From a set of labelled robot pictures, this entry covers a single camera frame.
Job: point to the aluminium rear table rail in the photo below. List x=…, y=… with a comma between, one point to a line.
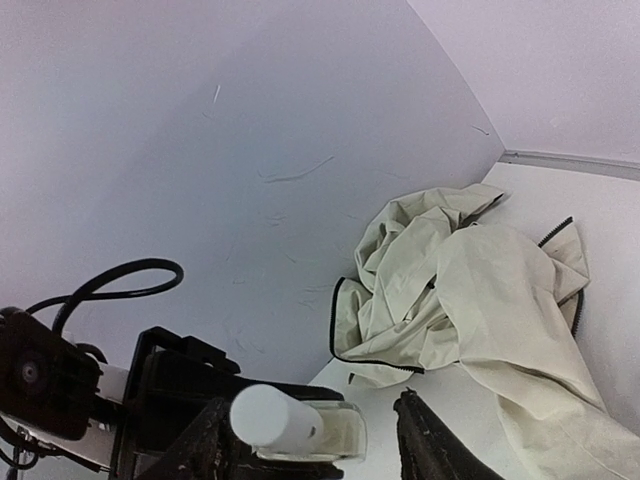
x=597, y=166

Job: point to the clear nail polish bottle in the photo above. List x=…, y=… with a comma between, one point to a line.
x=343, y=436

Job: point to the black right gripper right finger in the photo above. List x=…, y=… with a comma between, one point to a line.
x=428, y=449

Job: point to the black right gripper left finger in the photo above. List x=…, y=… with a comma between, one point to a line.
x=208, y=449

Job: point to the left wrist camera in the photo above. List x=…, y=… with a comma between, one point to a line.
x=54, y=393

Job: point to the beige zip jacket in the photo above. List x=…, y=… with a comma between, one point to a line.
x=435, y=288

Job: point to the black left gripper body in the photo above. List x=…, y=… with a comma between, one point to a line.
x=170, y=381

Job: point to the white nail polish cap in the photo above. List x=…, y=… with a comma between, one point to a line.
x=263, y=416

